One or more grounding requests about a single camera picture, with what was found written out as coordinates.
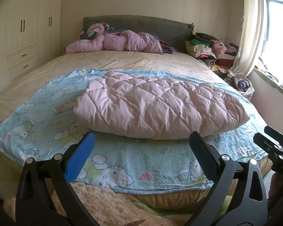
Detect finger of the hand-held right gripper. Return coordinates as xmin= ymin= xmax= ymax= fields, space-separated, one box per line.
xmin=253 ymin=132 xmax=283 ymax=157
xmin=264 ymin=125 xmax=283 ymax=147

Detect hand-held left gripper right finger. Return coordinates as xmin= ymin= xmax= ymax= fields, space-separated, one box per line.
xmin=186 ymin=131 xmax=268 ymax=226

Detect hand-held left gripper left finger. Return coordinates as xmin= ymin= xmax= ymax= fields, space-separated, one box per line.
xmin=15 ymin=132 xmax=99 ymax=226

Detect pink quilted jacket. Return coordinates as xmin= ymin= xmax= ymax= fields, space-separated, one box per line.
xmin=73 ymin=71 xmax=250 ymax=140

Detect clothes on windowsill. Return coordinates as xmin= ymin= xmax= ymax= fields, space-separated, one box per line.
xmin=255 ymin=59 xmax=283 ymax=95

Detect bag of clothes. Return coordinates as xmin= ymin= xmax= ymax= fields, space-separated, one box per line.
xmin=224 ymin=72 xmax=255 ymax=102

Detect pile of folded clothes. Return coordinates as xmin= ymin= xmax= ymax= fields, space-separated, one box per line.
xmin=185 ymin=32 xmax=241 ymax=76

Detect beige plush blanket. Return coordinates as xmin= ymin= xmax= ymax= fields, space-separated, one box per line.
xmin=2 ymin=182 xmax=172 ymax=226

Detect blue cartoon print sheet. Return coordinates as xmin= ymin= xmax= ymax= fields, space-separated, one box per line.
xmin=0 ymin=68 xmax=270 ymax=192

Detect window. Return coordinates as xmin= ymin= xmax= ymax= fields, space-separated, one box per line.
xmin=259 ymin=0 xmax=283 ymax=76

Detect bed with beige cover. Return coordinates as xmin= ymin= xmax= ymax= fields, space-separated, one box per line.
xmin=0 ymin=50 xmax=271 ymax=213

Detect cream curtain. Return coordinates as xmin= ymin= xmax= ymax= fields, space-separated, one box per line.
xmin=231 ymin=0 xmax=268 ymax=76

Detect striped colourful garment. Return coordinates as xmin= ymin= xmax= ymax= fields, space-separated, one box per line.
xmin=159 ymin=40 xmax=178 ymax=53

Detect dark teal cloth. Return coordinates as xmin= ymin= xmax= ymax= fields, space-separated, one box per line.
xmin=80 ymin=30 xmax=97 ymax=40

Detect crumpled pink padded coat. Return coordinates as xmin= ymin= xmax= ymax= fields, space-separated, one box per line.
xmin=65 ymin=23 xmax=163 ymax=54

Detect cream wardrobe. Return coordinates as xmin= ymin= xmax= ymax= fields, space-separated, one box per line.
xmin=0 ymin=0 xmax=64 ymax=99

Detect grey padded headboard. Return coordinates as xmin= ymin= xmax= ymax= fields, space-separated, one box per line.
xmin=82 ymin=16 xmax=194 ymax=50

